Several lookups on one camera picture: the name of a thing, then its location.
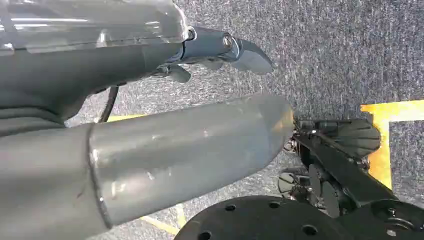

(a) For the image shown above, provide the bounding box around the black cable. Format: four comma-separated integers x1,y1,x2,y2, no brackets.
97,86,119,124

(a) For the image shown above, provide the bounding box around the thin yellow floor tape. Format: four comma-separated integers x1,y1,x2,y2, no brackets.
105,113,188,237

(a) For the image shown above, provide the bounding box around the wide yellow floor tape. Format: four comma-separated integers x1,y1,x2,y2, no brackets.
360,99,424,190

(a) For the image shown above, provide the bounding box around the ribbed grey left arm sleeve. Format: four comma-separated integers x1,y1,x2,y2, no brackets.
0,105,66,137

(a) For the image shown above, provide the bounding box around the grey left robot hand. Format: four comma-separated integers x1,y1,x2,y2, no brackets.
0,0,295,240

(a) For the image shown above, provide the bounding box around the black robot foot plate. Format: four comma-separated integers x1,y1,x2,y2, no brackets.
173,195,354,240

